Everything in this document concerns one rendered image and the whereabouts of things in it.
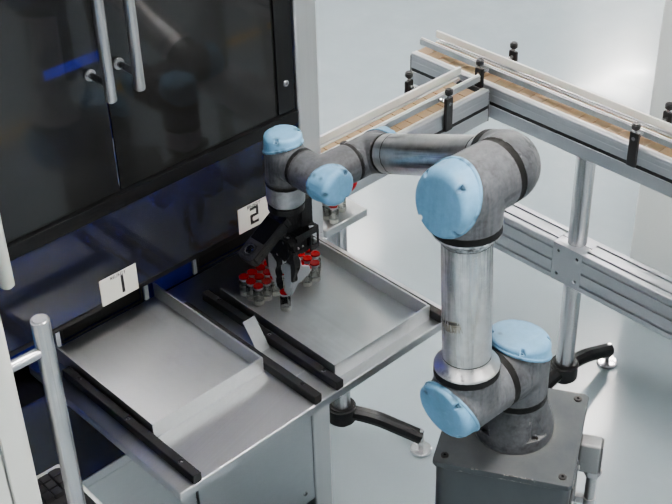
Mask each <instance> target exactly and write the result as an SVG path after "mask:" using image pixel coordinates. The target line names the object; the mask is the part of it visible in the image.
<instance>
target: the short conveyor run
mask: <svg viewBox="0 0 672 504"><path fill-rule="evenodd" d="M460 74H461V67H457V68H455V69H453V70H451V71H449V72H447V73H445V74H443V75H441V76H439V77H437V78H435V79H433V80H431V81H429V82H427V83H425V84H423V85H421V86H419V87H415V86H413V79H411V78H412V77H413V72H412V71H410V70H408V71H406V72H405V77H406V78H407V80H406V81H405V88H404V94H402V95H400V96H398V97H396V98H394V99H392V100H390V101H388V102H386V103H384V104H382V105H380V106H378V107H376V108H374V109H372V110H370V111H368V112H366V113H364V114H362V115H360V116H358V117H356V118H354V119H352V120H350V121H348V122H346V123H344V124H342V125H340V126H338V127H336V128H334V129H332V130H330V131H328V132H326V133H324V134H322V135H320V151H321V154H322V153H324V152H326V151H328V150H330V149H333V148H335V147H337V146H339V145H341V144H343V143H345V142H348V141H350V140H352V139H354V138H356V137H358V136H360V135H362V134H364V133H365V132H366V131H368V130H370V129H375V128H378V127H381V126H387V127H389V128H390V129H391V130H394V131H395V132H396V133H397V134H464V133H466V132H468V131H470V130H472V129H474V128H475V127H477V126H479V125H481V124H483V123H485V122H486V121H489V105H490V92H489V90H488V89H485V88H479V87H476V86H474V84H476V83H478V82H480V75H479V74H477V75H475V76H473V77H471V78H469V79H467V80H465V81H462V80H460V78H459V77H457V76H458V75H460ZM387 175H389V174H377V173H376V174H371V175H369V176H367V177H365V178H363V179H361V180H359V181H358V182H357V185H356V187H355V189H354V190H353V191H351V193H350V195H352V194H354V193H355V192H357V191H359V190H361V189H363V188H365V187H366V186H368V185H370V184H372V183H374V182H376V181H378V180H379V179H381V178H383V177H385V176H387ZM350 195H349V196H350Z"/></svg>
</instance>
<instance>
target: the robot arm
mask: <svg viewBox="0 0 672 504"><path fill-rule="evenodd" d="M303 143H304V139H303V136H302V132H301V130H300V129H299V128H297V127H295V126H292V125H277V126H274V127H272V128H269V129H268V130H267V131H266V132H265V133H264V135H263V150H262V153H263V157H264V172H265V186H266V200H267V203H268V210H269V212H270V213H269V214H268V215H267V216H266V218H265V219H264V220H263V221H262V223H261V224H260V225H259V226H258V228H257V229H256V230H255V231H254V233H253V234H252V235H251V236H250V238H249V239H248V240H247V241H246V243H245V244H244V245H243V246H242V248H241V249H240V250H239V252H238V253H239V255H240V257H241V258H242V259H243V260H244V261H246V262H247V263H249V264H251V265H252V266H255V267H258V266H259V265H260V264H261V263H262V261H263V260H264V259H265V260H266V263H267V267H269V271H270V274H271V276H272V278H273V281H274V283H275V285H276V286H277V288H278V289H279V290H281V289H283V280H282V274H283V273H284V285H285V287H284V291H285V292H286V294H287V295H288V296H289V297H290V296H292V295H293V293H294V292H295V290H296V287H297V284H298V283H299V282H301V281H302V280H303V279H304V278H305V277H306V276H307V275H308V274H309V273H310V266H309V265H302V264H301V259H300V257H298V254H300V253H301V254H302V253H304V252H306V251H308V250H309V249H310V251H312V250H314V249H316V248H318V247H319V225H318V224H316V223H314V222H313V216H312V199H313V200H315V201H318V202H321V203H323V204H325V205H328V206H337V205H339V204H341V203H343V202H344V199H345V198H346V197H348V196H349V195H350V193H351V191H352V188H353V184H354V183H356V182H358V181H359V180H361V179H363V178H365V177H367V176H369V175H371V174H376V173H377V174H397V175H414V176H421V177H420V179H419V181H418V184H417V187H416V193H415V201H416V208H417V211H418V214H419V215H420V214H421V215H422V220H421V221H422V223H423V224H424V226H425V227H426V228H427V229H428V230H429V231H430V232H431V233H432V235H433V237H434V238H435V239H436V240H437V241H438V242H440V243H441V321H442V349H441V350H440V351H438V353H437V354H436V355H435V357H434V361H433V378H432V380H431V381H427V382H426V383H425V385H423V386H422V388H421V390H420V399H421V403H422V406H423V408H424V410H425V412H426V413H427V415H428V416H429V418H430V419H431V420H432V422H433V423H434V424H435V425H436V426H437V427H438V428H439V429H441V430H442V431H443V432H445V433H446V434H448V435H450V436H452V437H456V438H463V437H466V436H468V435H470V434H471V433H473V432H475V435H476V436H477V438H478V439H479V440H480V441H481V442H482V443H483V444H484V445H485V446H487V447H488V448H490V449H492V450H494V451H497V452H500V453H504V454H509V455H524V454H529V453H533V452H536V451H538V450H540V449H542V448H543V447H544V446H546V445H547V444H548V442H549V441H550V440H551V438H552V435H553V428H554V419H553V415H552V412H551V409H550V406H549V402H548V399H547V392H548V382H549V372H550V362H551V359H552V351H551V348H552V343H551V339H550V337H549V335H548V334H547V333H546V332H545V331H544V330H543V329H542V328H541V327H539V326H537V325H535V324H533V323H531V322H527V321H523V320H516V319H508V320H502V321H499V322H497V323H495V324H493V325H492V304H493V244H494V243H495V242H496V241H497V240H499V239H500V237H501V236H502V234H503V218H504V211H505V209H507V208H508V207H510V206H512V205H514V204H515V203H517V202H518V201H520V200H522V199H523V198H525V197H526V196H527V195H528V194H530V192H531V191H532V190H533V189H534V187H535V186H536V184H537V182H538V180H539V176H540V172H541V160H540V155H539V153H538V150H537V148H536V146H535V145H534V143H533V142H532V141H531V140H530V139H529V138H528V137H526V136H525V135H524V134H522V133H520V132H518V131H514V130H509V129H484V130H481V131H479V132H478V133H477V134H476V135H462V134H397V133H396V132H395V131H394V130H391V129H390V128H389V127H387V126H381V127H378V128H375V129H370V130H368V131H366V132H365V133H364V134H362V135H360V136H358V137H356V138H354V139H352V140H350V141H348V142H345V143H343V144H341V145H339V146H337V147H335V148H333V149H331V150H329V151H327V152H325V153H323V154H318V153H316V152H314V151H312V150H310V149H308V148H307V147H305V146H304V145H303ZM311 225H313V227H311V228H309V227H308V226H311ZM316 232H317V242H316V243H314V244H313V245H312V243H313V242H314V238H312V234H314V233H316Z"/></svg>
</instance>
